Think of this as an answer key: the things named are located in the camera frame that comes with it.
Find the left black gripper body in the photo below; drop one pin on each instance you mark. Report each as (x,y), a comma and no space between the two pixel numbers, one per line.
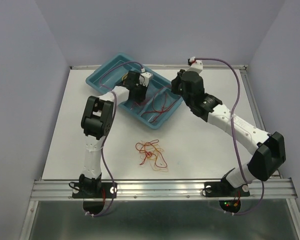
(140,91)

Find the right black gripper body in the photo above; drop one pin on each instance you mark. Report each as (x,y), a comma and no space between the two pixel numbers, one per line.
(177,85)

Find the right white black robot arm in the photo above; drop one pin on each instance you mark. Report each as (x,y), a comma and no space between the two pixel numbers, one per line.
(267,149)

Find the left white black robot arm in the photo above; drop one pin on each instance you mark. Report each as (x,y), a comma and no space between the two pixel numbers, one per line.
(97,120)

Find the teal plastic compartment tray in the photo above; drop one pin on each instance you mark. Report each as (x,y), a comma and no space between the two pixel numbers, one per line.
(159,104)

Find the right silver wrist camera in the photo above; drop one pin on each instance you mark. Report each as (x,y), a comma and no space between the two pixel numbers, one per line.
(195,65)

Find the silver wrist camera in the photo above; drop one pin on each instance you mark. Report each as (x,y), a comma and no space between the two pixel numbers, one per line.
(144,78)
(195,65)

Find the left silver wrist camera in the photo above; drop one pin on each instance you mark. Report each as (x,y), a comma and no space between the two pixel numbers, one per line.
(144,78)

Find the aluminium table edge frame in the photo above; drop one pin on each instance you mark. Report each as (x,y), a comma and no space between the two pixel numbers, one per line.
(192,148)

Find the aluminium front mounting rail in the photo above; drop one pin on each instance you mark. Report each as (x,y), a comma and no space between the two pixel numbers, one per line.
(157,190)

